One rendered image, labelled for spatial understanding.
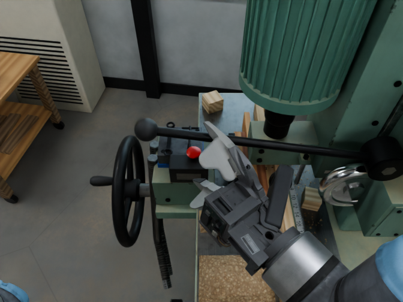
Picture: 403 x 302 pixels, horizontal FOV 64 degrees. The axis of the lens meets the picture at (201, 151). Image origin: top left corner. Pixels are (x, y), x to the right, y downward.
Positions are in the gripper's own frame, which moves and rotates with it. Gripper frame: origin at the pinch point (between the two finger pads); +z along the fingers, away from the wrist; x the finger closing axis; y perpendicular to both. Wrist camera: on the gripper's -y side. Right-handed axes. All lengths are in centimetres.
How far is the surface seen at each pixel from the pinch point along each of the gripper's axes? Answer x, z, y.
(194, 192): 19.2, 2.7, -3.2
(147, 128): -7.2, 3.3, 8.4
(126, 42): 79, 143, -68
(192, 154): 9.2, 5.7, -3.8
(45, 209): 121, 85, 19
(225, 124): 20.5, 15.2, -24.6
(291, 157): 9.9, -6.5, -21.2
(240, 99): 19.9, 20.3, -35.1
